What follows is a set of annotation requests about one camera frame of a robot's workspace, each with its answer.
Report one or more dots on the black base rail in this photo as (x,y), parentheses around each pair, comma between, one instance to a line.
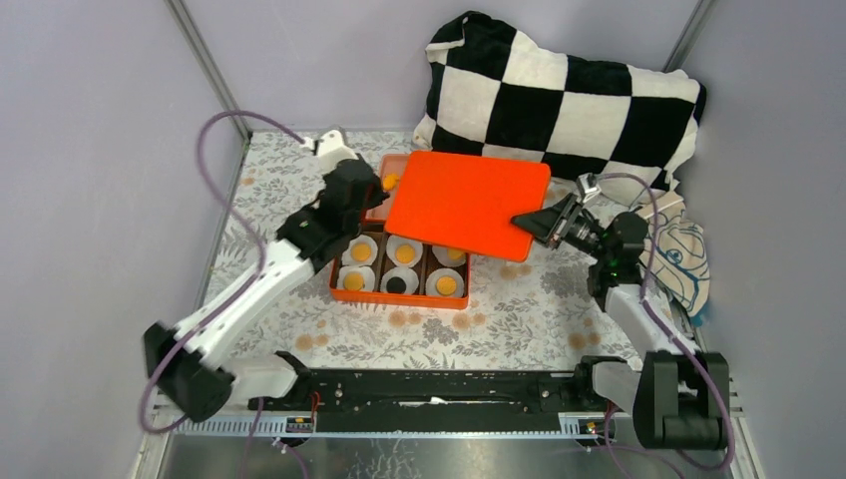
(437,401)

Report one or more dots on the pink cookie tray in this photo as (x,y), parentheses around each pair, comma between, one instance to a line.
(390,164)

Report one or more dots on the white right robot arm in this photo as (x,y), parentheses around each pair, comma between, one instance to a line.
(679,398)

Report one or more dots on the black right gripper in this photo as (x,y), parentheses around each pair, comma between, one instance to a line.
(541,223)

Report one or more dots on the white paper cup front right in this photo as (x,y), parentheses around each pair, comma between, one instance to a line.
(430,289)

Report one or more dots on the white paper cup back middle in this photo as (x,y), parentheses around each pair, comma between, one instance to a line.
(394,241)

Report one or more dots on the white paper cup front left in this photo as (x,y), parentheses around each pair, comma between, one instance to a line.
(367,271)

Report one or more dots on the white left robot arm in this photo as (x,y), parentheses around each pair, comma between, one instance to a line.
(189,362)

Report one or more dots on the orange fish shaped cookie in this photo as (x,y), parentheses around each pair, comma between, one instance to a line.
(390,182)

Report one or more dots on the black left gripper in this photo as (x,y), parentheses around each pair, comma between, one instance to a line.
(375,196)

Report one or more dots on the orange cookie tin box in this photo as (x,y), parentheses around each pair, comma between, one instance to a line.
(382,268)

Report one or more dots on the black white checkered pillow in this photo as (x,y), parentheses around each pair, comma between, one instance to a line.
(495,93)

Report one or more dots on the white paper cup front middle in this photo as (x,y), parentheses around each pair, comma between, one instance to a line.
(411,277)

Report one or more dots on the floral tablecloth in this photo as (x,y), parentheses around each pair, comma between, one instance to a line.
(532,315)

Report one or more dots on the black sandwich cookie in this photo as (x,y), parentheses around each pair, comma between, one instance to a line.
(396,285)

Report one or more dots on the beige blue printed cloth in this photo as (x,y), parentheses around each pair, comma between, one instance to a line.
(680,260)

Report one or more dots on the round golden cookie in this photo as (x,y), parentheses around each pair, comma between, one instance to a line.
(361,252)
(354,281)
(447,285)
(405,253)
(455,255)

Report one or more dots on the white paper cup back left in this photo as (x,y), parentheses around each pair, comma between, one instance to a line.
(346,260)

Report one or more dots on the orange tin lid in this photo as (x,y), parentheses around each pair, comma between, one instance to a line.
(467,202)

